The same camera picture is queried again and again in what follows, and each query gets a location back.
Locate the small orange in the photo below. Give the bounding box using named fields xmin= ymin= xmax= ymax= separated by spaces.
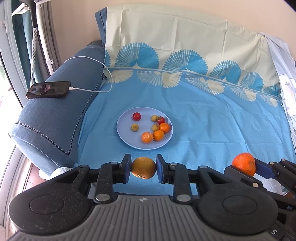
xmin=159 ymin=123 xmax=171 ymax=133
xmin=232 ymin=153 xmax=256 ymax=176
xmin=153 ymin=130 xmax=165 ymax=141

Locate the brown longan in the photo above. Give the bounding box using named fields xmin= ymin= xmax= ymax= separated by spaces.
xmin=131 ymin=157 xmax=156 ymax=179

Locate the orange fruit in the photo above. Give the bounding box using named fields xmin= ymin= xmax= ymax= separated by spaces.
xmin=141 ymin=132 xmax=154 ymax=144

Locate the red cherry tomato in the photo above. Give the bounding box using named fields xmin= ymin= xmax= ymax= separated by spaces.
xmin=157 ymin=116 xmax=166 ymax=125
xmin=132 ymin=112 xmax=142 ymax=121

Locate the light blue plate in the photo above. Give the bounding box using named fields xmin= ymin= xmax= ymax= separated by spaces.
xmin=116 ymin=107 xmax=174 ymax=150

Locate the small orange on plate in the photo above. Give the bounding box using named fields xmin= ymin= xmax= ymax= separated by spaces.
xmin=153 ymin=130 xmax=165 ymax=141

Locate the longan on plate right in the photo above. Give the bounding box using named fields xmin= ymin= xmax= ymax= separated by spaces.
xmin=152 ymin=124 xmax=159 ymax=132

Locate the longan on plate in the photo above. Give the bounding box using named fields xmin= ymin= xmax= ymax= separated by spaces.
xmin=130 ymin=123 xmax=139 ymax=132
xmin=152 ymin=124 xmax=159 ymax=132
xmin=151 ymin=115 xmax=158 ymax=121

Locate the longan on plate left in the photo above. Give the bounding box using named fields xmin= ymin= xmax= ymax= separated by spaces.
xmin=130 ymin=123 xmax=139 ymax=132

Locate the longan on plate top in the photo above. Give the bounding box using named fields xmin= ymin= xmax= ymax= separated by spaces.
xmin=151 ymin=115 xmax=158 ymax=121

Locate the blue sofa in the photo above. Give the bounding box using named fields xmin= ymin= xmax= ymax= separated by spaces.
xmin=10 ymin=8 xmax=107 ymax=176

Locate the black smartphone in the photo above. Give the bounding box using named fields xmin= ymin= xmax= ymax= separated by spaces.
xmin=26 ymin=81 xmax=71 ymax=99

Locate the blue patterned sheet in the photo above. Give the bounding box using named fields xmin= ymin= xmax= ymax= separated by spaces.
xmin=76 ymin=4 xmax=295 ymax=172

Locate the white charging cable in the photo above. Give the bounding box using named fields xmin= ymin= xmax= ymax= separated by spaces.
xmin=63 ymin=56 xmax=113 ymax=93

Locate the white window frame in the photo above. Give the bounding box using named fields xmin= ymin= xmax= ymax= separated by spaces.
xmin=1 ymin=1 xmax=28 ymax=106

